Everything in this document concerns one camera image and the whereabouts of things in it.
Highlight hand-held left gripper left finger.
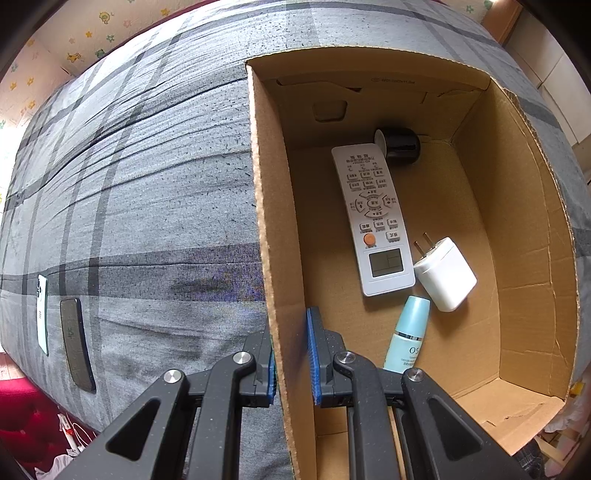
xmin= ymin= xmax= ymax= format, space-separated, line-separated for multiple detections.
xmin=34 ymin=330 xmax=278 ymax=480

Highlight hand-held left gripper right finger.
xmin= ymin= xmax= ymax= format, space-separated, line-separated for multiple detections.
xmin=306 ymin=307 xmax=532 ymax=480

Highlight light blue bottle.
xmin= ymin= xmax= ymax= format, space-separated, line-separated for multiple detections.
xmin=382 ymin=295 xmax=431 ymax=374

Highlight white remote control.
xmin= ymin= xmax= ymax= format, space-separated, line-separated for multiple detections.
xmin=331 ymin=144 xmax=415 ymax=297

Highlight large white charger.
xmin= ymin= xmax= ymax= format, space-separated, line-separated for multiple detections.
xmin=412 ymin=232 xmax=478 ymax=313

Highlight cardboard box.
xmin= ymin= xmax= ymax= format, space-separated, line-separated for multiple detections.
xmin=245 ymin=46 xmax=580 ymax=480

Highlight black cylindrical object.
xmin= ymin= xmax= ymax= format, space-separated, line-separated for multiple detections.
xmin=373 ymin=127 xmax=422 ymax=164

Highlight dark smartphone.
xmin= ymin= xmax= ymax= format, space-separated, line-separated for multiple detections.
xmin=60 ymin=298 xmax=97 ymax=394

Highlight pale cloth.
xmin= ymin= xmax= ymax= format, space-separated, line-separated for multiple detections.
xmin=34 ymin=455 xmax=75 ymax=480

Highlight white smartphone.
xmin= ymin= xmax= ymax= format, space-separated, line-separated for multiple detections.
xmin=36 ymin=274 xmax=49 ymax=356

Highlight plaid trousers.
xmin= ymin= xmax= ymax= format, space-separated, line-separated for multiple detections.
xmin=512 ymin=440 xmax=548 ymax=480

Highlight red mattress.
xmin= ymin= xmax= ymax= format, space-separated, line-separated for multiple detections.
xmin=0 ymin=353 xmax=100 ymax=476

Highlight plain white plastic bag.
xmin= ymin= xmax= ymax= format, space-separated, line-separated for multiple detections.
xmin=545 ymin=378 xmax=591 ymax=435

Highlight wooden shelf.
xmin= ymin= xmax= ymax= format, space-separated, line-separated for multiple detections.
xmin=540 ymin=429 xmax=591 ymax=480

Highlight beige cabinet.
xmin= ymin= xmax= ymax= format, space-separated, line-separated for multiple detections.
xmin=503 ymin=9 xmax=591 ymax=148

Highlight wooden side panel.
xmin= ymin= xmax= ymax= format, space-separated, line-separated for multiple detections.
xmin=480 ymin=0 xmax=523 ymax=45

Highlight white cable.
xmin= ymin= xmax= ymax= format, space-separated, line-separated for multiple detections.
xmin=58 ymin=412 xmax=93 ymax=455

